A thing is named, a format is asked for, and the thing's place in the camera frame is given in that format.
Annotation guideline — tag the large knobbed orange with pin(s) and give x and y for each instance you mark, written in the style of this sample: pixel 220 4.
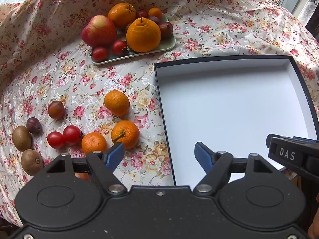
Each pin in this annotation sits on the large knobbed orange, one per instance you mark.
pixel 143 36

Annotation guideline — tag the pale green tray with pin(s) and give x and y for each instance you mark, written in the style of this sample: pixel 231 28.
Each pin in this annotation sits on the pale green tray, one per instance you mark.
pixel 164 45

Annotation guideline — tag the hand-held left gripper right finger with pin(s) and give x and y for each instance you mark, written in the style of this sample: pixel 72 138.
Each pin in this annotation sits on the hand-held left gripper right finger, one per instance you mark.
pixel 204 156

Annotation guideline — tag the floral tablecloth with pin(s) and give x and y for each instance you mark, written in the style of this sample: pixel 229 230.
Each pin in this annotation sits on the floral tablecloth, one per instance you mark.
pixel 199 29

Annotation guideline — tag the brown kiwi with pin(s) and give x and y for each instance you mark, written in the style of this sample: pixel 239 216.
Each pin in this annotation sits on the brown kiwi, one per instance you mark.
pixel 22 138
pixel 32 161

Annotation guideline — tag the red plum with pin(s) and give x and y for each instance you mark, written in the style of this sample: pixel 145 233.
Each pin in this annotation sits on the red plum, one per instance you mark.
pixel 142 13

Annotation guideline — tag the reddish fruit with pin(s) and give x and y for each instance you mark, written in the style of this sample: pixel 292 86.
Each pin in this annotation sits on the reddish fruit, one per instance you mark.
pixel 83 176

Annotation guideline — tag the round orange with stem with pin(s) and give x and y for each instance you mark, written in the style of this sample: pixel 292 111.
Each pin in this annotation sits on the round orange with stem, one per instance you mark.
pixel 121 15

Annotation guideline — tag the white lace curtain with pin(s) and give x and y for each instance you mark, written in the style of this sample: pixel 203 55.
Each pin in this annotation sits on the white lace curtain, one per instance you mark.
pixel 309 7

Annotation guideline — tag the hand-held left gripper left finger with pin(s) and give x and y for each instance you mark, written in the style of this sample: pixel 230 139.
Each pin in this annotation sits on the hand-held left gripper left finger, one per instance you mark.
pixel 113 155

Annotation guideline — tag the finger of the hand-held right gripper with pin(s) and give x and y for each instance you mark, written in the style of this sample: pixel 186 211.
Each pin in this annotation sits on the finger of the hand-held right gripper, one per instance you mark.
pixel 306 140

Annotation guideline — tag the cherry tomato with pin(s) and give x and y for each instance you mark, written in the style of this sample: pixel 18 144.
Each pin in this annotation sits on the cherry tomato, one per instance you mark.
pixel 119 47
pixel 100 54
pixel 71 135
pixel 55 140

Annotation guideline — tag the purple plum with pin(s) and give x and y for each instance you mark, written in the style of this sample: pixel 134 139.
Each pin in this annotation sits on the purple plum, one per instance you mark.
pixel 154 20
pixel 128 27
pixel 33 125

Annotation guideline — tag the small mandarin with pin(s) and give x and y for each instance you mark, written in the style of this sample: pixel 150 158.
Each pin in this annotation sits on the small mandarin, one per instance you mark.
pixel 155 13

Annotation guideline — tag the red apple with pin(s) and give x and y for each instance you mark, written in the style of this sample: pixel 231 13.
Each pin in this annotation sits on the red apple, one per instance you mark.
pixel 98 31

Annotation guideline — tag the dark red passion fruit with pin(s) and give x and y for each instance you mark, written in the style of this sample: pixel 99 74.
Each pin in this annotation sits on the dark red passion fruit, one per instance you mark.
pixel 166 29

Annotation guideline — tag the white box with dark rim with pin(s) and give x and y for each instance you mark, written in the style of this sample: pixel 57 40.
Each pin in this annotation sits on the white box with dark rim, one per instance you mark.
pixel 224 104

